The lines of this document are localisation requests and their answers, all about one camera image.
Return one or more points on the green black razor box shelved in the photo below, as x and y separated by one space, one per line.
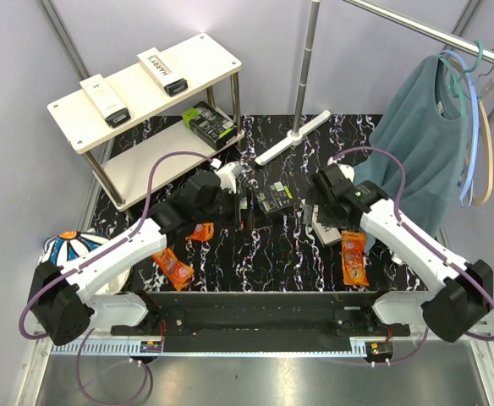
212 127

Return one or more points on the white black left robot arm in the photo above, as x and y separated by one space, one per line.
65 299

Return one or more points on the teal t-shirt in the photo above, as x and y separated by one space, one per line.
420 145

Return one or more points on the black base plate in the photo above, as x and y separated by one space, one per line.
289 315

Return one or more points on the wooden hanger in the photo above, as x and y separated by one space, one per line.
490 139

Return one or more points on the white Harry's box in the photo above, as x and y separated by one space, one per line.
166 76
327 235

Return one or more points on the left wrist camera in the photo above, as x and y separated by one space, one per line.
229 174

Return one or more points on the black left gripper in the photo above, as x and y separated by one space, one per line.
234 199

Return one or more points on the white printed cloth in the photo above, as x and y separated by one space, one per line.
69 246

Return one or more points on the green black razor box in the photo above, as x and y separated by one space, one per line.
273 201

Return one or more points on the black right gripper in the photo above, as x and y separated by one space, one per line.
326 221

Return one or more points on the white H razor box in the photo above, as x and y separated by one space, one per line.
106 101

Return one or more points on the orange razor pack left lower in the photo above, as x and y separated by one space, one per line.
178 273

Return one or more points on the orange razor pack left upper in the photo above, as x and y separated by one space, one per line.
203 232

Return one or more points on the teal hanger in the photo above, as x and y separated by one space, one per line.
461 85

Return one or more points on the blue hanger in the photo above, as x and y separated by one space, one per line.
471 139

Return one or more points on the orange razor pack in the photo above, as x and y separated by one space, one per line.
353 264
203 232
178 273

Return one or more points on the white two-tier shelf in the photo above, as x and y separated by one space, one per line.
127 177

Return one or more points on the orange razor pack right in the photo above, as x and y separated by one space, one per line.
353 264

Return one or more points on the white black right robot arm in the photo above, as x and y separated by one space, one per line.
458 292

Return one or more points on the aluminium frame rail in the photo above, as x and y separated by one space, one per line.
230 345

